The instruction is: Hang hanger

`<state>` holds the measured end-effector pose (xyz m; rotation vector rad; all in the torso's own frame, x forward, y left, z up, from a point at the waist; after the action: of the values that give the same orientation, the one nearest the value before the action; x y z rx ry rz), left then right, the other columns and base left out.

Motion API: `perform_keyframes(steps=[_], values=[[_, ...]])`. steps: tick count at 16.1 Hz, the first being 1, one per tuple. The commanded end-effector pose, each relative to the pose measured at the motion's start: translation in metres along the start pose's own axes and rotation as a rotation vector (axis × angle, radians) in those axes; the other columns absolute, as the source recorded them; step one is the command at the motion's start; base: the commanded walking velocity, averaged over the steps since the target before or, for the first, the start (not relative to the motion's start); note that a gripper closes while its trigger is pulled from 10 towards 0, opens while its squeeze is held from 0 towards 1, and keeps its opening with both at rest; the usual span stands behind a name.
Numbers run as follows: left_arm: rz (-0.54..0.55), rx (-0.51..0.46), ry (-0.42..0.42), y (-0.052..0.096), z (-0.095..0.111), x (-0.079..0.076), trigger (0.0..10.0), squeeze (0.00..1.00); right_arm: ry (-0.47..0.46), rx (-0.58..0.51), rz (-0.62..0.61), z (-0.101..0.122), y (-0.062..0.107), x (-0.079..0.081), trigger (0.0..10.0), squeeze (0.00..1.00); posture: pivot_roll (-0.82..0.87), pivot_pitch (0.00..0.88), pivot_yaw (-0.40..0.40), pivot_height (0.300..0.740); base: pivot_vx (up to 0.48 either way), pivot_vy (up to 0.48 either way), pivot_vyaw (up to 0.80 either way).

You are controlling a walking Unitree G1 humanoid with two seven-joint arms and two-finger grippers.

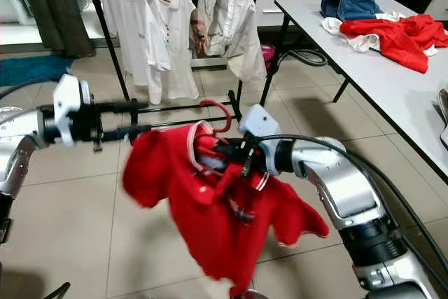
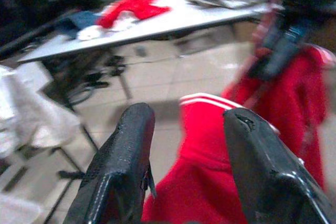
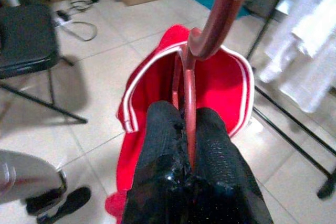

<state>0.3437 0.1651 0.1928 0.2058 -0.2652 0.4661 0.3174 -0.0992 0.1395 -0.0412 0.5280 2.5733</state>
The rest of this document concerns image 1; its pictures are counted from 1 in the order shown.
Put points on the red plastic clothes hanger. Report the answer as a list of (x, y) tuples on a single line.
[(217, 101)]

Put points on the red polo shirt white trim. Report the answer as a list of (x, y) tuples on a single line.
[(210, 229)]

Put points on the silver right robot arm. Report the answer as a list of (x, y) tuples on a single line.
[(350, 187)]

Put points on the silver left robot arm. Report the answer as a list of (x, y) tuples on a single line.
[(21, 152)]

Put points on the teal floor mat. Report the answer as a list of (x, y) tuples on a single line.
[(35, 73)]

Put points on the white buttoned polo shirt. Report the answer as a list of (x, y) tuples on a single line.
[(175, 40)]

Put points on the pink appliance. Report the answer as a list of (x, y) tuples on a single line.
[(267, 54)]

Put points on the dark brown curtain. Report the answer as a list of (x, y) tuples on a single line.
[(52, 12)]

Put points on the beige checked shirt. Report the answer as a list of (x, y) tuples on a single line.
[(231, 26)]

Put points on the grey robot foot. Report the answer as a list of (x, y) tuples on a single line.
[(248, 295)]

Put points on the white table black legs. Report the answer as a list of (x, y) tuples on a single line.
[(392, 103)]

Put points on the white crumpled shirt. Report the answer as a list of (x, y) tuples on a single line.
[(346, 33)]

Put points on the plain red shirt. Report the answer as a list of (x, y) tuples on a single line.
[(392, 43)]

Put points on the blue jeans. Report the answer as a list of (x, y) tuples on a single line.
[(353, 5)]

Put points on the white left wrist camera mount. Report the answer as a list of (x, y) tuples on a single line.
[(68, 103)]

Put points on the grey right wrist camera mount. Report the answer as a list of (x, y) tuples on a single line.
[(259, 120)]

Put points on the black clothes rack silver rail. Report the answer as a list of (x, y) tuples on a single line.
[(182, 108)]

